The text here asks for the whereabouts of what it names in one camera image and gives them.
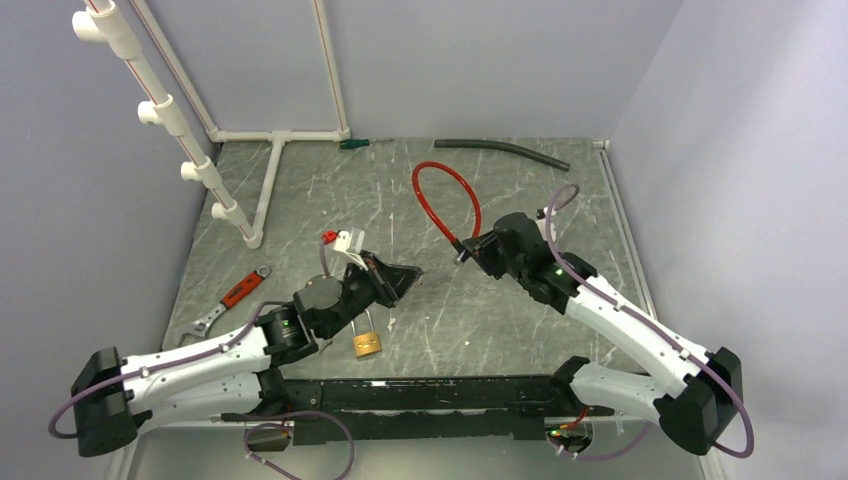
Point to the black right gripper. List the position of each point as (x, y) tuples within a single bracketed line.
[(484, 256)]

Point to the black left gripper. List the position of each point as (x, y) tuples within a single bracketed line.
[(400, 278)]

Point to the red cable lock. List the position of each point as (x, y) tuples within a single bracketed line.
[(450, 203)]

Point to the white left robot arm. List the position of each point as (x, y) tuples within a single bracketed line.
[(115, 399)]

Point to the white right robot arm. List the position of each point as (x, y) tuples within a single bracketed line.
[(691, 393)]

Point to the brass padlock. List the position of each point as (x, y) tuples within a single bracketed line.
[(366, 342)]

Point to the red adjustable wrench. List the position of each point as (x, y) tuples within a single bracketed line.
[(200, 328)]

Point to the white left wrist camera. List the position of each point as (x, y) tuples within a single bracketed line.
[(345, 242)]

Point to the aluminium frame rail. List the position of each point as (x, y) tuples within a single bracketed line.
[(600, 149)]

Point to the white PVC pipe frame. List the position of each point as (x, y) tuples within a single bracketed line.
[(103, 22)]

